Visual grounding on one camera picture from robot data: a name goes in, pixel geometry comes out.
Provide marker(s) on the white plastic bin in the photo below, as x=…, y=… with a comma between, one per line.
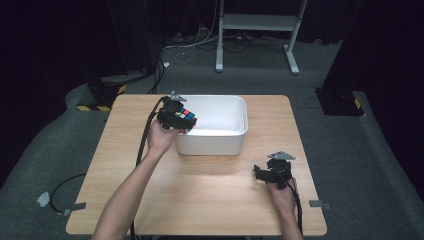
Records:
x=220, y=125

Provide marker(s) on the black striped stand base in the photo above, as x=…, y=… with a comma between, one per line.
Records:
x=100, y=95

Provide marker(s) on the black curtain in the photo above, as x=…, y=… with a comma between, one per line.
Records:
x=50, y=50
x=383, y=50

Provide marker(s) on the white tape piece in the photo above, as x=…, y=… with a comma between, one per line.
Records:
x=43, y=199

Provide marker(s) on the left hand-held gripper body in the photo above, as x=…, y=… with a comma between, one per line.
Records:
x=168, y=115

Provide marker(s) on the person's left hand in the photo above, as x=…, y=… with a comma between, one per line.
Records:
x=160, y=138

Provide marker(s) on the person's right hand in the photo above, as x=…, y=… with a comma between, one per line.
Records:
x=283, y=200

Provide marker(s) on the white metal stand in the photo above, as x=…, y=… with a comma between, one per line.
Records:
x=260, y=22

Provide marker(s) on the multicoloured puzzle cube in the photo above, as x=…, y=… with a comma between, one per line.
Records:
x=186, y=113

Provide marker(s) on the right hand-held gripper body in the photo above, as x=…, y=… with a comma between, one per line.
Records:
x=279, y=170

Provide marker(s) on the small white plug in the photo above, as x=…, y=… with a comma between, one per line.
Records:
x=166, y=64

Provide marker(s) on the grey tape strip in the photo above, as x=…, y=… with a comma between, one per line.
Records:
x=75, y=207
x=318, y=204

